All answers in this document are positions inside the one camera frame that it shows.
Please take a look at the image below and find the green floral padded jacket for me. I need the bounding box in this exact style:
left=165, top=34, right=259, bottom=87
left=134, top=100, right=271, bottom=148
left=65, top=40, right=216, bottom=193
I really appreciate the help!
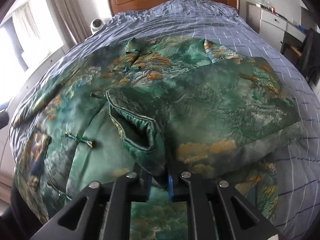
left=11, top=36, right=302, bottom=239

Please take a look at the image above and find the blue plaid bed duvet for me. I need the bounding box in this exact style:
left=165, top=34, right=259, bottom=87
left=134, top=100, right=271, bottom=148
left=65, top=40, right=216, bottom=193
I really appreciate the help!
left=9, top=0, right=319, bottom=239

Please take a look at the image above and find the white round desk fan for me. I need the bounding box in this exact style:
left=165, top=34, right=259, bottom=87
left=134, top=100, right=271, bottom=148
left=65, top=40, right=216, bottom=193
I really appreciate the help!
left=90, top=18, right=104, bottom=34

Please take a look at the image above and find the black coat on chair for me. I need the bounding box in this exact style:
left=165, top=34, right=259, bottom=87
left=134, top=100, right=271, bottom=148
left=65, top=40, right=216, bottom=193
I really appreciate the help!
left=298, top=28, right=320, bottom=85

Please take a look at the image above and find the blue item on desk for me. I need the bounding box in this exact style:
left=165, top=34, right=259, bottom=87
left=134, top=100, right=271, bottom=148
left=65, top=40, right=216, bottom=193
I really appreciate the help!
left=297, top=25, right=306, bottom=33

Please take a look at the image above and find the white vanity desk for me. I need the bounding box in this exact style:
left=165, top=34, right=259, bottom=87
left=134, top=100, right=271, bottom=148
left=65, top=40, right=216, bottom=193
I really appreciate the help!
left=246, top=2, right=306, bottom=51

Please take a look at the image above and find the beige window curtain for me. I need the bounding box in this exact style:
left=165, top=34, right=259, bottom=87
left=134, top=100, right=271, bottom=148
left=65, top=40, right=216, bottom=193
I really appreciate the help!
left=50, top=0, right=91, bottom=48

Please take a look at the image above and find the dark wooden chair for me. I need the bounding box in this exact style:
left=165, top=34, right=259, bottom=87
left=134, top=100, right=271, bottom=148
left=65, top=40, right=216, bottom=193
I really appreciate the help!
left=280, top=42, right=302, bottom=61

